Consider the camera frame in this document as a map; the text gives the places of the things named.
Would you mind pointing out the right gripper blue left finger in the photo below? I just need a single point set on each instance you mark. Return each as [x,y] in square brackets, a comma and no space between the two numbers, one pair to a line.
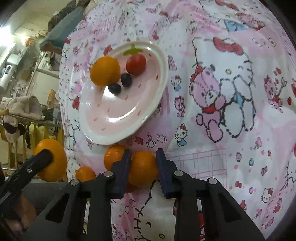
[120,170]

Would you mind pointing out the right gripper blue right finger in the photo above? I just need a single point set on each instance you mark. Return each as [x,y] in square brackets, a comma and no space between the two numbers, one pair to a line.
[170,183]

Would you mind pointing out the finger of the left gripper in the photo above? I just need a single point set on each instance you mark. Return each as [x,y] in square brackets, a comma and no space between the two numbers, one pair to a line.
[23,175]

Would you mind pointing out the small mandarin orange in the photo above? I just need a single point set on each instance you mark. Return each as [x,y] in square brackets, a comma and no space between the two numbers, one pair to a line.
[112,155]

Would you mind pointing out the red tomato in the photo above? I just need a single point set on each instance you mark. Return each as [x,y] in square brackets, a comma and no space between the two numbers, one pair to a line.
[136,64]

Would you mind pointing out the person's left hand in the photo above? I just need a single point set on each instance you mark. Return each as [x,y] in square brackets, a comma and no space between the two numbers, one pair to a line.
[23,215]

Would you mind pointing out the yellow wooden chair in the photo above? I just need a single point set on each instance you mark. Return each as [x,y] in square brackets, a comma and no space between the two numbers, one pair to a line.
[14,154]

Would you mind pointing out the small orange at edge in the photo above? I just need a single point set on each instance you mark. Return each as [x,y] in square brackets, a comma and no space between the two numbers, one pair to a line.
[84,174]

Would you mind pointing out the pink strawberry pattern plate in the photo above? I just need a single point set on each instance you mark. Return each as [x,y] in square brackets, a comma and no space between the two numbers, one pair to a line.
[106,118]

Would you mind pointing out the beige cloth on rack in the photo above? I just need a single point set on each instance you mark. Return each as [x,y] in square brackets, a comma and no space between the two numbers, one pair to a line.
[18,111]

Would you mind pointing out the pink Hello Kitty bedsheet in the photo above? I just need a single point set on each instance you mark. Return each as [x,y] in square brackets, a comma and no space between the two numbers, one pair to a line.
[228,109]

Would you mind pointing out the dark blue grape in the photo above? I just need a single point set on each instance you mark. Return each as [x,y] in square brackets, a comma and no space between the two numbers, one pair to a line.
[126,80]

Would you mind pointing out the blue pillow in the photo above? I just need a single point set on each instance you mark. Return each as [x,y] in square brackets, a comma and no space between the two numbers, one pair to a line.
[57,37]

